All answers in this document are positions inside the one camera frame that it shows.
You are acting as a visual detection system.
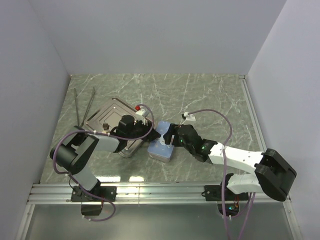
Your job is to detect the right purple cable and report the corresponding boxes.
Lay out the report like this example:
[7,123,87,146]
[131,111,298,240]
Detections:
[189,109,257,240]

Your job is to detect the aluminium rail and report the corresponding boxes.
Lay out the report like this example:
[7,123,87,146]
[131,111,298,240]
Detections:
[27,181,288,205]
[238,75,267,152]

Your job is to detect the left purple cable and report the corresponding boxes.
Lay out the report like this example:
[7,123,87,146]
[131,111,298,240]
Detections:
[52,103,155,222]

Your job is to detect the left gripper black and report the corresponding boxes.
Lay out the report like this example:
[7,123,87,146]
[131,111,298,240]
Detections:
[126,117,161,142]

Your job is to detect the steel serving tray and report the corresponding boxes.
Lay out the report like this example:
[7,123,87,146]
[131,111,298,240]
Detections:
[85,97,155,158]

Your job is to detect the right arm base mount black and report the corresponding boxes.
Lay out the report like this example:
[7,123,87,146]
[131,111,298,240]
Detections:
[201,183,252,218]

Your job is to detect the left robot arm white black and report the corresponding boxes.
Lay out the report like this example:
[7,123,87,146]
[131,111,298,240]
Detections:
[49,115,161,201]

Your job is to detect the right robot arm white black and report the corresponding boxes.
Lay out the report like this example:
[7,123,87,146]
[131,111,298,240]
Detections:
[163,123,297,202]

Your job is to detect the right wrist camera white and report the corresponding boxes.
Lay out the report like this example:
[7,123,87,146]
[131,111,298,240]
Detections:
[181,112,196,125]

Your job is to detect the steel tongs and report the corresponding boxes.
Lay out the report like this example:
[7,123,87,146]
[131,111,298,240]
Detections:
[73,86,97,130]

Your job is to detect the aluminium right side rail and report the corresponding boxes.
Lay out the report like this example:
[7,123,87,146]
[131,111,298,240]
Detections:
[238,75,267,152]

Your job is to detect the purple cable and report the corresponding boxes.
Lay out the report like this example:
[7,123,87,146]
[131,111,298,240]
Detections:
[189,109,257,240]
[52,103,155,222]

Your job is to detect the metal tin lid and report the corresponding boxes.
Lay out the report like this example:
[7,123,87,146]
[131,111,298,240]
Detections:
[147,121,174,155]

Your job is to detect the metal tin box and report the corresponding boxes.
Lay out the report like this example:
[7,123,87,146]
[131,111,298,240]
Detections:
[149,152,172,163]

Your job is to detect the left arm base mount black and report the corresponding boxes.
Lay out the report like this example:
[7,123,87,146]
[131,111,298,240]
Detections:
[70,181,117,219]

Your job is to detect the aluminium front rail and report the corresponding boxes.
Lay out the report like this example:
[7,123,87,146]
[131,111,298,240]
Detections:
[27,181,288,205]

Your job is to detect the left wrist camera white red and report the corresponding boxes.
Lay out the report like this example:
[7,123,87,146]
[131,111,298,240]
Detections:
[135,105,149,125]

